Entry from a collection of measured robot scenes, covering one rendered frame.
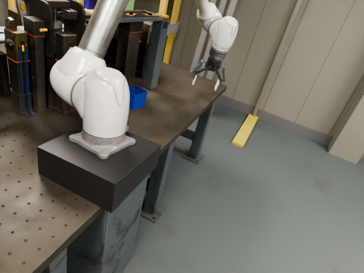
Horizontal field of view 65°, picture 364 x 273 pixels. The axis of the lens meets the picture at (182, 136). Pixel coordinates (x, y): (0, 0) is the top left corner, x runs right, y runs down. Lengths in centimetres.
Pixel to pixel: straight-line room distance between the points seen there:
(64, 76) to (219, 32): 75
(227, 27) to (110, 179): 90
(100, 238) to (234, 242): 104
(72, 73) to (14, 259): 62
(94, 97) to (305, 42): 277
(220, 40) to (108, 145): 77
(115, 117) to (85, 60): 25
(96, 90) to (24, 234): 48
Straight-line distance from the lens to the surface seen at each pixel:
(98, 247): 125
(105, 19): 115
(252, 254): 200
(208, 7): 153
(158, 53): 182
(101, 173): 96
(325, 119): 365
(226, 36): 147
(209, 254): 188
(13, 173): 117
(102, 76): 98
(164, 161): 165
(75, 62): 113
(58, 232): 97
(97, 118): 100
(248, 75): 357
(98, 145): 105
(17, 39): 136
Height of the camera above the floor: 146
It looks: 31 degrees down
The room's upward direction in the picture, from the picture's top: 15 degrees clockwise
